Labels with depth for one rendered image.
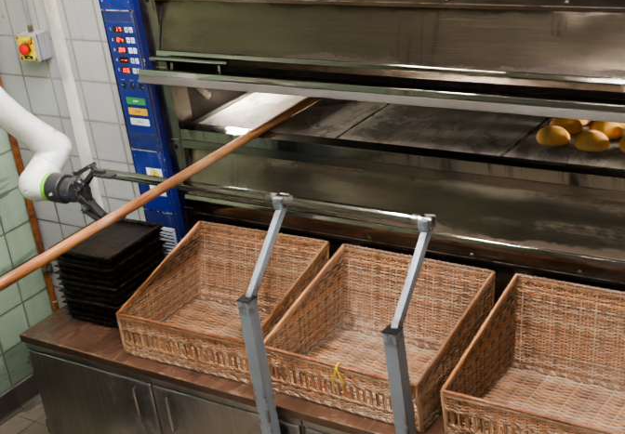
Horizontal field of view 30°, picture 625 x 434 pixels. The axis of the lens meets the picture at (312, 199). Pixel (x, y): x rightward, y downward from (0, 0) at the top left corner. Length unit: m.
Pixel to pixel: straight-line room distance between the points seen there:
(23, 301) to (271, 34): 1.77
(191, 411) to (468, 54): 1.42
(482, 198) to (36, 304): 2.15
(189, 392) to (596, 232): 1.35
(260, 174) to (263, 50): 0.46
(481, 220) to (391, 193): 0.32
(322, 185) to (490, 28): 0.84
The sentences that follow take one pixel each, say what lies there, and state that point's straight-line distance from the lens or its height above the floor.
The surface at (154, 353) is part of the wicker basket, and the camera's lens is 3.81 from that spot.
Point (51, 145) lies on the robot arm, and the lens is 3.73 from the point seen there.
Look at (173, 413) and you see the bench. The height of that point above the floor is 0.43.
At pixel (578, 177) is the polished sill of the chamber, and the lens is 3.25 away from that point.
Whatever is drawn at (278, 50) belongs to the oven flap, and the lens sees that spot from 3.61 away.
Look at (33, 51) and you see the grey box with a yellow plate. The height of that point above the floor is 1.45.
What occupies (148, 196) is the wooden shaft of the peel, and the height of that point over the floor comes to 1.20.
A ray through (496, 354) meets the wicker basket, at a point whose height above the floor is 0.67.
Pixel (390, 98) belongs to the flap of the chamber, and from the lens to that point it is 3.26.
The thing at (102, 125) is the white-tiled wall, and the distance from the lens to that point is 4.29.
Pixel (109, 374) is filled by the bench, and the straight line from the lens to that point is 3.96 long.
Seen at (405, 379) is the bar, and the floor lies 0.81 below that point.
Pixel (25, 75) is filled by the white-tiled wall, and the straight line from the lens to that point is 4.51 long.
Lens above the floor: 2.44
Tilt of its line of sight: 23 degrees down
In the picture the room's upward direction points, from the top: 9 degrees counter-clockwise
